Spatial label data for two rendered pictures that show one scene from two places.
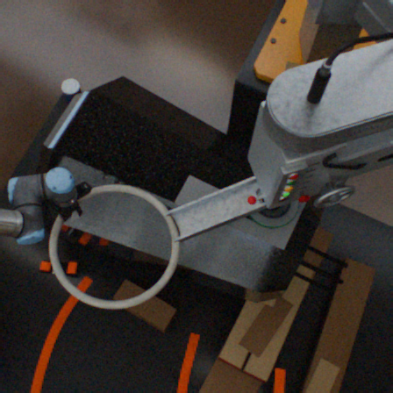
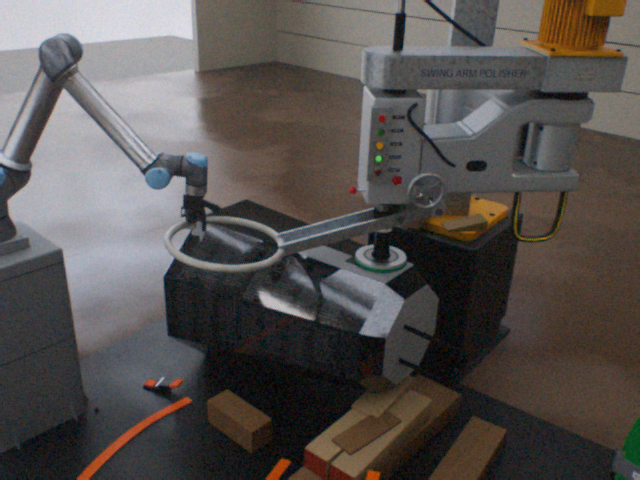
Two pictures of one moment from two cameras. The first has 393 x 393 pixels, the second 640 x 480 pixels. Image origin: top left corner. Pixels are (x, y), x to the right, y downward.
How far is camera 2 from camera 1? 2.10 m
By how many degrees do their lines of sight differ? 45
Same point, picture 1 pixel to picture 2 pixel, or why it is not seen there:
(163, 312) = (256, 419)
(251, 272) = (350, 311)
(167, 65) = not seen: hidden behind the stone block
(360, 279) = (488, 434)
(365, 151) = (450, 139)
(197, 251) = (302, 295)
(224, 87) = not seen: hidden behind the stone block
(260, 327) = (359, 430)
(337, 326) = (454, 467)
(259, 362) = (350, 460)
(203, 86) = not seen: hidden behind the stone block
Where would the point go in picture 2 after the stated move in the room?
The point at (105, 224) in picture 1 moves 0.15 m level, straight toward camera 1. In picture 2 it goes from (223, 278) to (225, 295)
